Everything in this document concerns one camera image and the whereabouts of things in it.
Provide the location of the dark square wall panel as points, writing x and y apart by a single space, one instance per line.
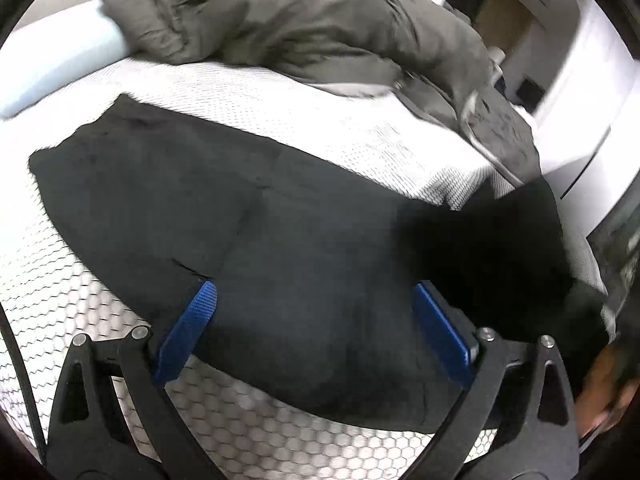
531 91

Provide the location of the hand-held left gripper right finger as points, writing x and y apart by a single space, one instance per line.
442 327

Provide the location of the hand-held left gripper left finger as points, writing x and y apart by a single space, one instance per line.
187 327

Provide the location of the light blue pillow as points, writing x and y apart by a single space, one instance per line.
55 60

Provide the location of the grey duvet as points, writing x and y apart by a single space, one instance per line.
300 20

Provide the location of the person's right hand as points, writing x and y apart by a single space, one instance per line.
607 390

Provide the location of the black pants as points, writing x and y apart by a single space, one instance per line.
300 260

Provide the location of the white cabinet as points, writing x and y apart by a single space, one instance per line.
590 85

